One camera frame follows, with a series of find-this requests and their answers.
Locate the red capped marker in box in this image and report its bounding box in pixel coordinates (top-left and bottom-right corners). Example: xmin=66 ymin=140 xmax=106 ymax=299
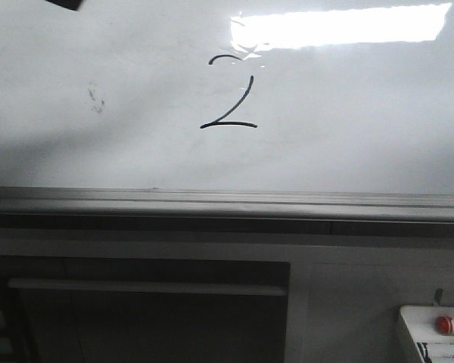
xmin=435 ymin=316 xmax=454 ymax=335

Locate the dark cabinet with grey bar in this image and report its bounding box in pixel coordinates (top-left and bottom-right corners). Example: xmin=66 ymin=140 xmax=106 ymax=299
xmin=0 ymin=256 xmax=290 ymax=362

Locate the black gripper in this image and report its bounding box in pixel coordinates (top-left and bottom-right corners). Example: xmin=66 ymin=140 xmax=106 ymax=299
xmin=46 ymin=0 xmax=83 ymax=11

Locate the white whiteboard with aluminium frame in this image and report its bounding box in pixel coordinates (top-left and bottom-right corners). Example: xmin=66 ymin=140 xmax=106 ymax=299
xmin=0 ymin=1 xmax=454 ymax=224

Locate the white box on table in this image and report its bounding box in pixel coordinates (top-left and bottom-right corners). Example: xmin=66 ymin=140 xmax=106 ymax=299
xmin=396 ymin=305 xmax=454 ymax=362

